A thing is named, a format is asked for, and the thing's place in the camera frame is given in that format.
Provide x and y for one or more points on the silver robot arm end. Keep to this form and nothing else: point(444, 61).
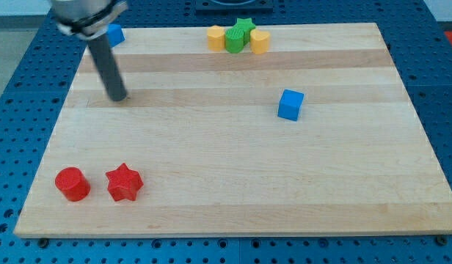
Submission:
point(86, 19)

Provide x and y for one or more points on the blue cube block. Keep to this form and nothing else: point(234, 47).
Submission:
point(290, 104)

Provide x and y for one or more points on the green star block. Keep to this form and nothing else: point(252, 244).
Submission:
point(246, 25)

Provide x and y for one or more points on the red star block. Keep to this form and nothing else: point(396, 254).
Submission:
point(124, 183)

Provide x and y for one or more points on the wooden board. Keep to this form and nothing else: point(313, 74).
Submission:
point(201, 128)

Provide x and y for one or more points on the green cylinder block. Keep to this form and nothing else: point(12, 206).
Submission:
point(234, 40)

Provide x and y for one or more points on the yellow block left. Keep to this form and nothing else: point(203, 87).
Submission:
point(216, 38)

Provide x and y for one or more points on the yellow heart block right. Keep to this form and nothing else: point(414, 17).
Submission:
point(259, 41)

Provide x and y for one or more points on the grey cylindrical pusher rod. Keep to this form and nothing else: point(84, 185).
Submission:
point(106, 65)

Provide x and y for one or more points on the blue block at corner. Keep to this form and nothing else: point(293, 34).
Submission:
point(115, 34)

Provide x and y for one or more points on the red cylinder block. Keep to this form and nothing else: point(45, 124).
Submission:
point(72, 184)

